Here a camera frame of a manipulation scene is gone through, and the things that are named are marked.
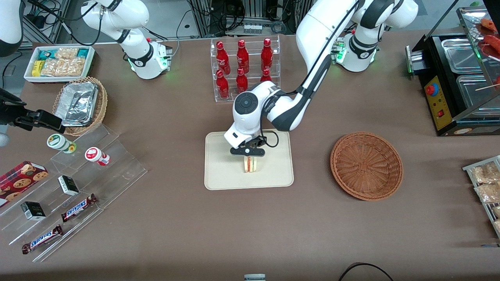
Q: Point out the red capped yogurt bottle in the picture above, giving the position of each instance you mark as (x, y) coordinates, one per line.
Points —
(95, 155)

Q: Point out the triangular sandwich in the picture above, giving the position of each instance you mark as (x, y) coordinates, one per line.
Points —
(250, 166)

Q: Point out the wooden skewer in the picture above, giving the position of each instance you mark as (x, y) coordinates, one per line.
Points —
(487, 87)

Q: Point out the light tan wicker basket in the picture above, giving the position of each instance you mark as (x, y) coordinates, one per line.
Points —
(100, 107)

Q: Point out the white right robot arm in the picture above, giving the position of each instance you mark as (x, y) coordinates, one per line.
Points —
(144, 58)

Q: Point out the red plaid cookie box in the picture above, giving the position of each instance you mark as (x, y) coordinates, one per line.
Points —
(19, 181)

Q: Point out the clear bag of cookies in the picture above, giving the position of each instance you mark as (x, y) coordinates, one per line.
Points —
(66, 53)
(62, 67)

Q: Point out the green capped yogurt bottle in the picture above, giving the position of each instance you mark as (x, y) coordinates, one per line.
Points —
(58, 142)

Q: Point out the white power strip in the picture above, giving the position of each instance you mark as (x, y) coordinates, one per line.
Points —
(252, 28)

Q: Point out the yellow snack packet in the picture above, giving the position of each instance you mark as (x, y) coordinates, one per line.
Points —
(37, 68)

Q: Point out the black hot food warmer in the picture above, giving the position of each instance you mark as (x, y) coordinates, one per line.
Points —
(449, 117)

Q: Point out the clear acrylic stepped stand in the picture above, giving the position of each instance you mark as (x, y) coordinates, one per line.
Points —
(117, 171)

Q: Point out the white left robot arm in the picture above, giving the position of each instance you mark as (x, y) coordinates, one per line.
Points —
(312, 50)

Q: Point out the tray of packaged pastries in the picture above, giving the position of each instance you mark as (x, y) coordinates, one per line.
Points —
(468, 168)

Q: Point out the clear acrylic bottle rack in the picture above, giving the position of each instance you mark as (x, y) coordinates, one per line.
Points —
(252, 39)

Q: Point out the red cola bottle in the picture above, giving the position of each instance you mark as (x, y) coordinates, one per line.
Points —
(266, 76)
(222, 86)
(266, 56)
(242, 57)
(241, 82)
(222, 58)

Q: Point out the teal snack packet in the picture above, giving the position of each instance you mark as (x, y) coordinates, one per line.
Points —
(83, 52)
(45, 54)

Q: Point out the clear bag of pastries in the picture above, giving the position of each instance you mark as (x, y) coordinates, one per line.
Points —
(497, 226)
(497, 211)
(484, 173)
(488, 193)

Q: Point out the cream rectangular serving tray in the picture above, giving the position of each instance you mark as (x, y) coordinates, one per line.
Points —
(222, 171)

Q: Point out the brown Snickers bar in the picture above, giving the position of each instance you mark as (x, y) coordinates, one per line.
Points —
(78, 208)
(42, 239)

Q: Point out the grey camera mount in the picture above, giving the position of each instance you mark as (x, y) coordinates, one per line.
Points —
(254, 277)

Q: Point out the aluminium foil tray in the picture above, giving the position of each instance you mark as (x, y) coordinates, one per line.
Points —
(76, 103)

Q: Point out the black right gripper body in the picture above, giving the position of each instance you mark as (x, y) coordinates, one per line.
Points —
(8, 112)

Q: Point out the aluminium profile frame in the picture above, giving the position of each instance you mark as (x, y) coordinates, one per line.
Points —
(203, 17)

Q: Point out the brown round wicker basket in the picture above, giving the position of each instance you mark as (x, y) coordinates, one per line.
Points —
(366, 166)

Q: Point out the white rectangular snack bin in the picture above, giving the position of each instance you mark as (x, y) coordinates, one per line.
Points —
(91, 62)

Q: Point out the small black carton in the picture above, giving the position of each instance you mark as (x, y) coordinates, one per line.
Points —
(33, 210)
(68, 185)

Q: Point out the stainless steel warmer pan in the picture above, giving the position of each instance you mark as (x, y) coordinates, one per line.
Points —
(461, 54)
(474, 97)

